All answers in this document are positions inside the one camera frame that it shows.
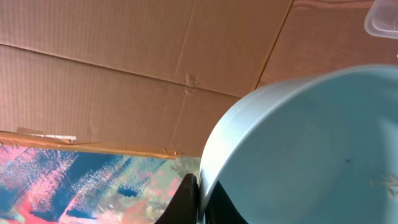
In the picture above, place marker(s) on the brown cardboard wall panel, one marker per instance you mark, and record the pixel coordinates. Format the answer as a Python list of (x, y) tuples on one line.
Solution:
[(152, 76)]

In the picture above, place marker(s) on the light blue rice bowl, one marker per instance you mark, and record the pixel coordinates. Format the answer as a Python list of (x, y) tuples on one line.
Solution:
[(309, 150)]

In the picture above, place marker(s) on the colourful painted floor mat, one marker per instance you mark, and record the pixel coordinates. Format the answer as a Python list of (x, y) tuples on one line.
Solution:
[(51, 186)]

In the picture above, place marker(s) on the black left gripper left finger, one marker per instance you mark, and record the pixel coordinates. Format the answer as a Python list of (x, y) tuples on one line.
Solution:
[(182, 208)]

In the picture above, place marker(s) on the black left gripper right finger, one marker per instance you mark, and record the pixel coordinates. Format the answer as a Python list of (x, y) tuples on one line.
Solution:
[(220, 209)]

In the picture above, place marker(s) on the clear plastic bin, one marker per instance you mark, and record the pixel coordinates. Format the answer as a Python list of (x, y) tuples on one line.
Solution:
[(381, 20)]

